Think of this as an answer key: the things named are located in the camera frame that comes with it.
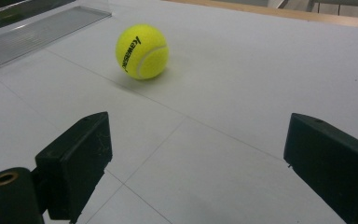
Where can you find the wooden table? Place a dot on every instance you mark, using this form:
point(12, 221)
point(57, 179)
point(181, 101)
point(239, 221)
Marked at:
point(292, 14)

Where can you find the yellow tennis ball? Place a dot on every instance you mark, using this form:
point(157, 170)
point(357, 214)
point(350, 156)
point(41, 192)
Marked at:
point(143, 51)

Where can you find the clear plastic tray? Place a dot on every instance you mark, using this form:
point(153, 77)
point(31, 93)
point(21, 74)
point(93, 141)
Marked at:
point(40, 34)

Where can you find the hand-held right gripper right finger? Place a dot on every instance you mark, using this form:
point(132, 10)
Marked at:
point(335, 168)

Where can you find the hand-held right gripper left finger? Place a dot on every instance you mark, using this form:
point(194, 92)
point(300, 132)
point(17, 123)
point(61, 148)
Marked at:
point(74, 168)

